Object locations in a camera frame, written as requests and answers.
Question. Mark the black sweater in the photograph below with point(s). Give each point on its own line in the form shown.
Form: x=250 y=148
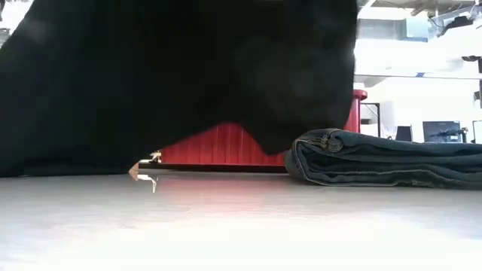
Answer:
x=150 y=75

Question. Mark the dark blue jeans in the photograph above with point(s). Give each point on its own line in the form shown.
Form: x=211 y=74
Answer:
x=376 y=162

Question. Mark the red plastic bin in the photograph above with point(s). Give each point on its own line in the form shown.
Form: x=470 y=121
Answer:
x=226 y=147

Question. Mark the black metal stand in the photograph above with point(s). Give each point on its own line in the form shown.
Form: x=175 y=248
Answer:
x=378 y=120

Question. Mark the black chair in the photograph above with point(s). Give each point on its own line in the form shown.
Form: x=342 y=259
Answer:
x=403 y=133

